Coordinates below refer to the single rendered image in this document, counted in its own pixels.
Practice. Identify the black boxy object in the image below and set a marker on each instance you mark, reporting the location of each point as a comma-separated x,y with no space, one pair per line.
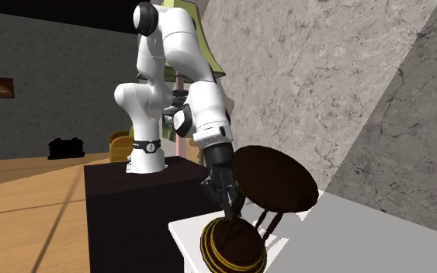
66,148

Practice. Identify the dark robot stand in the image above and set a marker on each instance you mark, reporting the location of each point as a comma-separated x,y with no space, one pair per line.
135,219

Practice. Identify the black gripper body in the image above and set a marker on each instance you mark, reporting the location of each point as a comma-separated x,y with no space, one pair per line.
220,160

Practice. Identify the dark brown yellow-striped bowl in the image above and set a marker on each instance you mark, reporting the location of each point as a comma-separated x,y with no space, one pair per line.
237,249

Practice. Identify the yellow armchair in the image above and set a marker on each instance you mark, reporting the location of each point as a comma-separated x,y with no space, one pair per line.
121,149

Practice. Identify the dark brown round stool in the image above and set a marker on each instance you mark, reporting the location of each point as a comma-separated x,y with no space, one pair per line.
275,177

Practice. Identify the white table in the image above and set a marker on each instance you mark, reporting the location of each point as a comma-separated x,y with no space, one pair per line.
354,242

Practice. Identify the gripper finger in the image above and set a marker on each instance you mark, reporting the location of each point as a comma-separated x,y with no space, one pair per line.
237,194
215,189

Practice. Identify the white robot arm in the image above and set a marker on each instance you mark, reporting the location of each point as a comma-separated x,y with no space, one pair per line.
199,102

